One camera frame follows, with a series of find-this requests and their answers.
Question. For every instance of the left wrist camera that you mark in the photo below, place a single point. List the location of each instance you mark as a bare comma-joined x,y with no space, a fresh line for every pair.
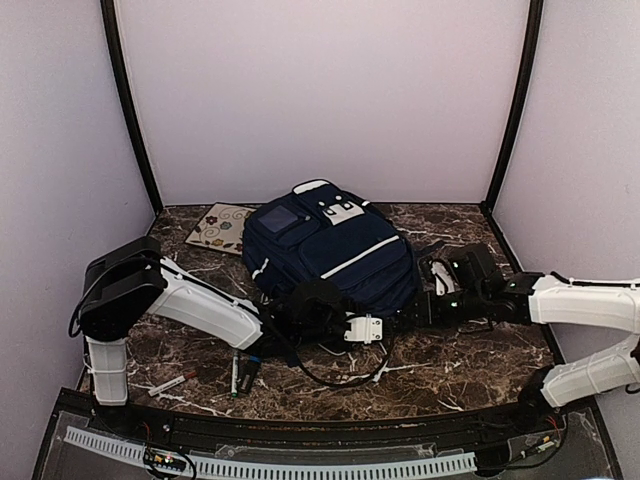
364,329

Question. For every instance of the right black frame post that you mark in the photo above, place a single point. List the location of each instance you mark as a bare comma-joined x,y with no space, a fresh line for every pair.
523,78

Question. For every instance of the red capped white marker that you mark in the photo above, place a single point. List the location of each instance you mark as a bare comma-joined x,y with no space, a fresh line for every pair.
155,391

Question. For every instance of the grey slotted cable duct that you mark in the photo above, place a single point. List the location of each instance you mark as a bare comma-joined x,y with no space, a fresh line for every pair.
243,462

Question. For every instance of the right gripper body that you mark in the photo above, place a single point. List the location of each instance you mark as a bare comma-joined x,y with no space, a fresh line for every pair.
439,318

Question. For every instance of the navy blue student backpack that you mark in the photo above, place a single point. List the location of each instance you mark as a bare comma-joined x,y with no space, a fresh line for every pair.
321,232

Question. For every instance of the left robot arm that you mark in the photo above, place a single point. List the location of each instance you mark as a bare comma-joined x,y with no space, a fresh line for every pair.
136,280

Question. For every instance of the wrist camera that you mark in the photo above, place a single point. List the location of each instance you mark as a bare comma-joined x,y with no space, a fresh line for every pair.
438,276
364,329

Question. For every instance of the black frame post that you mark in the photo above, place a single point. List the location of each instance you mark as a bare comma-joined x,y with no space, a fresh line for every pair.
128,109
523,78

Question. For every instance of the green capped white marker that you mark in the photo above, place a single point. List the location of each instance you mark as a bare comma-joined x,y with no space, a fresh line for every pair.
234,374

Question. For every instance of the white charger with cable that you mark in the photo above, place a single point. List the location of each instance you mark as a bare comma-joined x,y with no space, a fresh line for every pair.
348,366

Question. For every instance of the left black frame post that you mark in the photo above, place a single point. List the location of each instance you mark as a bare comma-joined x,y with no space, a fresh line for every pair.
128,109

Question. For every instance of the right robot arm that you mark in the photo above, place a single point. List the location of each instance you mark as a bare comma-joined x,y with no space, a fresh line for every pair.
470,286

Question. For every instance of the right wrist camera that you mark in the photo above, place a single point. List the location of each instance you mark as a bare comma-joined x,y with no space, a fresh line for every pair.
438,276

